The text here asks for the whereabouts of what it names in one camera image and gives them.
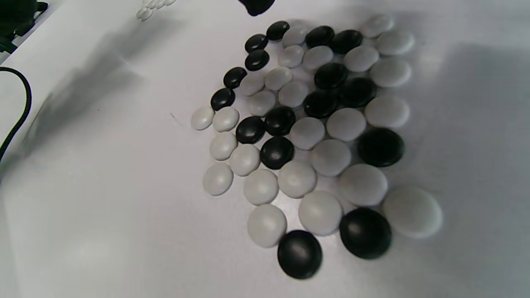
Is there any person's right hand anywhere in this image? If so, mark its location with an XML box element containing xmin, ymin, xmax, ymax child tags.
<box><xmin>238</xmin><ymin>0</ymin><xmax>276</xmax><ymax>17</ymax></box>

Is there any person's left hand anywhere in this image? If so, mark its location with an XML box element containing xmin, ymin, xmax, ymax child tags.
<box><xmin>0</xmin><ymin>0</ymin><xmax>48</xmax><ymax>54</ymax></box>

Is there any cluster of white go stones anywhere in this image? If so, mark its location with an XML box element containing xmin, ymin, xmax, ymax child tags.
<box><xmin>137</xmin><ymin>0</ymin><xmax>176</xmax><ymax>21</ymax></box>

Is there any pile of mixed go stones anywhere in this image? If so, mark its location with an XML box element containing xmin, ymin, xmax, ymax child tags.
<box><xmin>190</xmin><ymin>14</ymin><xmax>443</xmax><ymax>280</ymax></box>

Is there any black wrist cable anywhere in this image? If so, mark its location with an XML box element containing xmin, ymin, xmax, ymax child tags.
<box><xmin>0</xmin><ymin>66</ymin><xmax>33</xmax><ymax>162</ymax></box>

